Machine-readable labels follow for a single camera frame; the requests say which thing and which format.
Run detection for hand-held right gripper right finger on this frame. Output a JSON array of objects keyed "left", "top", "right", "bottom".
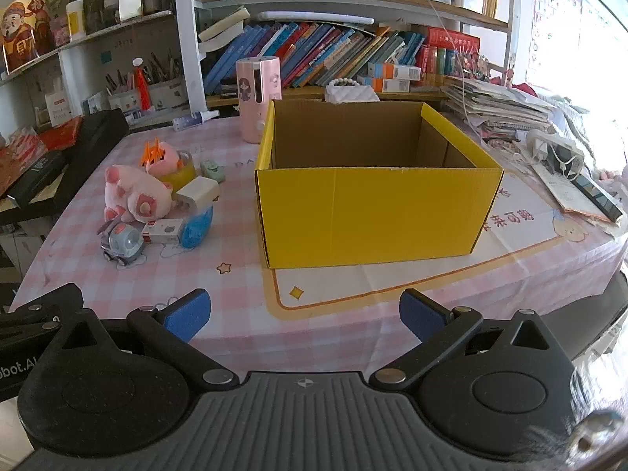
[{"left": 369, "top": 288, "right": 570, "bottom": 388}]

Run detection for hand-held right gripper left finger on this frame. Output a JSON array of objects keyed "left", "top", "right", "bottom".
[{"left": 48, "top": 288, "right": 240, "bottom": 388}]

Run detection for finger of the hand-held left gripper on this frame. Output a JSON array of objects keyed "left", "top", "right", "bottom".
[{"left": 0, "top": 283, "right": 84, "bottom": 342}]

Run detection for blue plastic pack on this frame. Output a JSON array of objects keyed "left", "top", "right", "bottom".
[{"left": 180, "top": 204, "right": 215, "bottom": 250}]

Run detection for small red white box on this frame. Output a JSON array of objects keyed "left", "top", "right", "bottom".
[{"left": 141, "top": 219, "right": 185, "bottom": 245}]

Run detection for grey toy robot car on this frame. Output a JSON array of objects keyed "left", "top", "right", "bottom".
[{"left": 96, "top": 219, "right": 148, "bottom": 268}]

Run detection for yellow cardboard box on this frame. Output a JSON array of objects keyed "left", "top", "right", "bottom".
[{"left": 254, "top": 99, "right": 506, "bottom": 270}]

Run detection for white charger plug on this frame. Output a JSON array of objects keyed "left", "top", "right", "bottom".
[{"left": 174, "top": 178, "right": 220, "bottom": 213}]

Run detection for pink plush pig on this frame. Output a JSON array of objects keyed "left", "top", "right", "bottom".
[{"left": 103, "top": 164, "right": 175, "bottom": 223}]

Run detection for pink checked tablecloth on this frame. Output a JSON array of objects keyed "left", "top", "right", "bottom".
[{"left": 10, "top": 110, "right": 628, "bottom": 384}]

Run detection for slim black box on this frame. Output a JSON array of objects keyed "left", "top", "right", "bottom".
[{"left": 9, "top": 150, "right": 68, "bottom": 208}]

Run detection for yellow tape roll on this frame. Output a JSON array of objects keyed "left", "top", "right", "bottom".
[{"left": 156, "top": 153, "right": 198, "bottom": 192}]

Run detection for green correction tape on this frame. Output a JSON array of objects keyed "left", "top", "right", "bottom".
[{"left": 201, "top": 159, "right": 227, "bottom": 183}]

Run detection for pink plush toy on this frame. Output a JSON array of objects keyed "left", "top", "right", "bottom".
[{"left": 147, "top": 141, "right": 192, "bottom": 178}]

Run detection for red paper packets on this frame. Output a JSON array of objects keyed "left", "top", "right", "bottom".
[{"left": 0, "top": 116, "right": 84, "bottom": 198}]

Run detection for orange hair claw clip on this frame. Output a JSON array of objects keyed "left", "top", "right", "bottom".
[{"left": 142, "top": 138, "right": 164, "bottom": 167}]

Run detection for large black ribbed case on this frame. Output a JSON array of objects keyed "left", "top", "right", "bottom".
[{"left": 0, "top": 108, "right": 131, "bottom": 227}]

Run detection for dark round seat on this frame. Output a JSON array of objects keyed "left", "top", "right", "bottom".
[{"left": 563, "top": 269, "right": 628, "bottom": 360}]

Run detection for printed paper leaflet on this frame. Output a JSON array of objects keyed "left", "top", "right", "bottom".
[{"left": 532, "top": 161, "right": 625, "bottom": 237}]

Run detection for small spray bottle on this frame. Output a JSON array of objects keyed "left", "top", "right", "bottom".
[{"left": 172, "top": 109, "right": 221, "bottom": 133}]

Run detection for blue white small box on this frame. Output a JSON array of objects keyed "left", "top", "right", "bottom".
[{"left": 83, "top": 91, "right": 111, "bottom": 117}]

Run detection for dark flat palette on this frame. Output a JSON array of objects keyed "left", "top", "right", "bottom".
[{"left": 569, "top": 173, "right": 627, "bottom": 225}]

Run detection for white power strip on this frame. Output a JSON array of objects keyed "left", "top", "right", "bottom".
[{"left": 526, "top": 129, "right": 588, "bottom": 178}]

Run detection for pink humidifier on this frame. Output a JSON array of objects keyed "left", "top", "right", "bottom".
[{"left": 236, "top": 57, "right": 283, "bottom": 144}]

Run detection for stack of notebooks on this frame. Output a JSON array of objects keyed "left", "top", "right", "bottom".
[{"left": 440, "top": 75, "right": 556, "bottom": 141}]

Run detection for desk pen holders with brushes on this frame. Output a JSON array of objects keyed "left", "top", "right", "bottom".
[{"left": 104, "top": 54, "right": 190, "bottom": 111}]

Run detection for orange blue small box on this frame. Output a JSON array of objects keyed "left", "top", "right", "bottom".
[
  {"left": 362, "top": 76, "right": 411, "bottom": 93},
  {"left": 367, "top": 61, "right": 423, "bottom": 80}
]

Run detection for red tassel ornament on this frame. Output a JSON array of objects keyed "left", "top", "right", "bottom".
[{"left": 132, "top": 57, "right": 154, "bottom": 111}]

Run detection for red boxed set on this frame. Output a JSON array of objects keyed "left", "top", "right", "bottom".
[{"left": 421, "top": 27, "right": 482, "bottom": 87}]

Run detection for grey side shelf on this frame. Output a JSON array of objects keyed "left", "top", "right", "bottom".
[{"left": 0, "top": 7, "right": 178, "bottom": 131}]

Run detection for fortune god cutout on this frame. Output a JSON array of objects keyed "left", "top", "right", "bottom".
[{"left": 0, "top": 0, "right": 53, "bottom": 75}]

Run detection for row of leaning books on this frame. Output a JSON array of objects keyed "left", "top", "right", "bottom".
[{"left": 200, "top": 22, "right": 429, "bottom": 95}]

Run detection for white bottle yellow label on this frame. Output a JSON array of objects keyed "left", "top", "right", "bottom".
[{"left": 65, "top": 0, "right": 88, "bottom": 43}]

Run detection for white cable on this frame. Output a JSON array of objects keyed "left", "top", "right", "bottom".
[{"left": 426, "top": 0, "right": 487, "bottom": 144}]

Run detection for alphabet wall poster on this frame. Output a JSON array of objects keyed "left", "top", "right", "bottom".
[{"left": 529, "top": 0, "right": 595, "bottom": 85}]

